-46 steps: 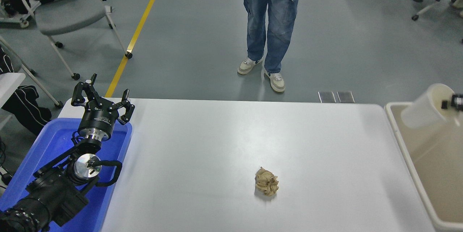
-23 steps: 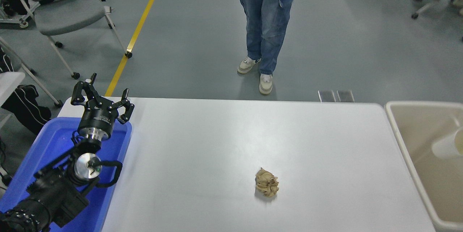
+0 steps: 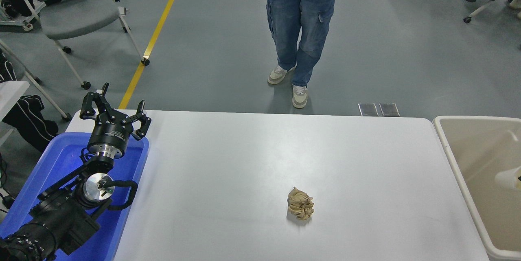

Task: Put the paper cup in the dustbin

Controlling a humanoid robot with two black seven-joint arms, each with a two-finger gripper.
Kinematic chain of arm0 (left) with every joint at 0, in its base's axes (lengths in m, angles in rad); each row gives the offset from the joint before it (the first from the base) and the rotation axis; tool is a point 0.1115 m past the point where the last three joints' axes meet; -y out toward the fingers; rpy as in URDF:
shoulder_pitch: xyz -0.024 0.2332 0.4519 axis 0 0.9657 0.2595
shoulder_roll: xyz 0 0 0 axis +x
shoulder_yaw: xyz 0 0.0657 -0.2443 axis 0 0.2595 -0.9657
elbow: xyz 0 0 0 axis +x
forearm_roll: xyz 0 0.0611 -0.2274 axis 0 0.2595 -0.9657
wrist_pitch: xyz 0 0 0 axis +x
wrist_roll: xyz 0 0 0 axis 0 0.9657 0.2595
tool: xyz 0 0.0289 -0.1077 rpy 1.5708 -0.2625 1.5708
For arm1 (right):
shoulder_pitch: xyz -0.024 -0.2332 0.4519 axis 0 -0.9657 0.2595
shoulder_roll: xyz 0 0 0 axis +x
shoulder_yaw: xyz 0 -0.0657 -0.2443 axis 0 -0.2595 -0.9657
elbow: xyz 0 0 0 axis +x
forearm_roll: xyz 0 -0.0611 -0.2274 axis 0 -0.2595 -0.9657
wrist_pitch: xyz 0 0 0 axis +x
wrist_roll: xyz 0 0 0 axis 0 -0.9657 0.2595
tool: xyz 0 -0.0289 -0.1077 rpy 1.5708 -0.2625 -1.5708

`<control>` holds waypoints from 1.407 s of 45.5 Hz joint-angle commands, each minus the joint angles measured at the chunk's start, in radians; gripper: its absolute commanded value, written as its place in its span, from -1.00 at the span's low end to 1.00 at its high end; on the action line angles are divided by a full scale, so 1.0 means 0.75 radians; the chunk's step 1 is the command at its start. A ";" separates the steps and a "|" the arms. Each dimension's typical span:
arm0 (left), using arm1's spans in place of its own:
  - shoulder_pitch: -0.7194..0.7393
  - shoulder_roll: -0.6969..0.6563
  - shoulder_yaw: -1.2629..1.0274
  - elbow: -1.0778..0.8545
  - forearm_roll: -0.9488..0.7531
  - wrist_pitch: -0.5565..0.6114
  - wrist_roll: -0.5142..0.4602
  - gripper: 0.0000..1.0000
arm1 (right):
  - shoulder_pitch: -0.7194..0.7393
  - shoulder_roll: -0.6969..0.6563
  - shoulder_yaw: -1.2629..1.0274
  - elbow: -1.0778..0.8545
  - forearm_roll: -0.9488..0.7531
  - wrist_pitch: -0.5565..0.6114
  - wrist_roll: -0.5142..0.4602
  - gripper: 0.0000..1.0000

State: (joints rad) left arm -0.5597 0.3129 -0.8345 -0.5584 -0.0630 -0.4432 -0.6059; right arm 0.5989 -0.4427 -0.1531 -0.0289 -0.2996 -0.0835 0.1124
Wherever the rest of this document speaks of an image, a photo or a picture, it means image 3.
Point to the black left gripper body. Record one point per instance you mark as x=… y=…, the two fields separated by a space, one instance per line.
x=110 y=132

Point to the white paper cup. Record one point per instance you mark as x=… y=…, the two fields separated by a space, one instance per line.
x=506 y=178

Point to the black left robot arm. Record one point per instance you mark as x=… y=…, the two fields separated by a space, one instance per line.
x=57 y=216

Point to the blue plastic tray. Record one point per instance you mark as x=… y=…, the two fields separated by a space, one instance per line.
x=122 y=171

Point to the black bag with white stripes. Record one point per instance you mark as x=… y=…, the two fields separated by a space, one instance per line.
x=28 y=120

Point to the grey seat wheeled chair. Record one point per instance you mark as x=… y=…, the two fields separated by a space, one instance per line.
x=77 y=16

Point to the small white side table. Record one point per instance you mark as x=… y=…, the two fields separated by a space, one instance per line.
x=10 y=94

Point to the yellow floor tape line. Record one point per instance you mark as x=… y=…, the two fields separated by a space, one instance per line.
x=163 y=12

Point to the crumpled tan paper ball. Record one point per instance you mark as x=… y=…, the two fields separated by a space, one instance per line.
x=300 y=205

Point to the metal floor plate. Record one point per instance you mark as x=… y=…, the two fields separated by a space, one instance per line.
x=389 y=109
x=368 y=109

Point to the large pale plastic bin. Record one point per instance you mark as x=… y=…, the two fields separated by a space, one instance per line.
x=472 y=155

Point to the person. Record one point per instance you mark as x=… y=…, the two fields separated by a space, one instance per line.
x=516 y=3

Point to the white wheeled frame legs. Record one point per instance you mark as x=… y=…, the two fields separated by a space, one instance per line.
x=65 y=117

